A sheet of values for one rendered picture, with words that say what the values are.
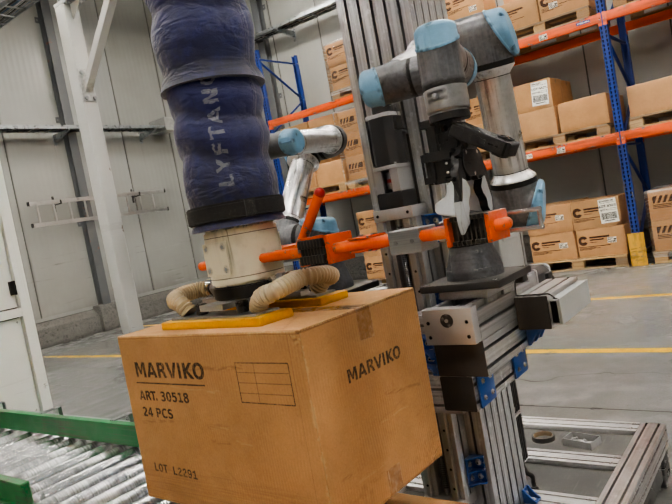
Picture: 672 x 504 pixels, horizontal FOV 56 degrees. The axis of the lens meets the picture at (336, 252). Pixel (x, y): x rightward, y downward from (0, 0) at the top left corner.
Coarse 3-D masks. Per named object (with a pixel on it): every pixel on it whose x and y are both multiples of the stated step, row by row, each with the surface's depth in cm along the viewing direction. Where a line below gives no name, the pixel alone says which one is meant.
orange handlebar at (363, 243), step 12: (432, 228) 111; (504, 228) 103; (348, 240) 122; (360, 240) 121; (372, 240) 119; (384, 240) 117; (432, 240) 111; (276, 252) 136; (288, 252) 133; (336, 252) 125; (360, 252) 121; (204, 264) 151
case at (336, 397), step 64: (320, 320) 119; (384, 320) 134; (128, 384) 151; (192, 384) 135; (256, 384) 122; (320, 384) 116; (384, 384) 131; (192, 448) 139; (256, 448) 125; (320, 448) 114; (384, 448) 129
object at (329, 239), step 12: (300, 240) 130; (312, 240) 126; (324, 240) 125; (336, 240) 127; (300, 252) 129; (312, 252) 127; (324, 252) 125; (348, 252) 129; (300, 264) 129; (312, 264) 127
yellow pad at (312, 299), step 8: (304, 288) 148; (304, 296) 145; (312, 296) 143; (320, 296) 143; (328, 296) 142; (336, 296) 144; (344, 296) 146; (272, 304) 149; (280, 304) 148; (288, 304) 146; (296, 304) 144; (304, 304) 143; (312, 304) 141; (320, 304) 140
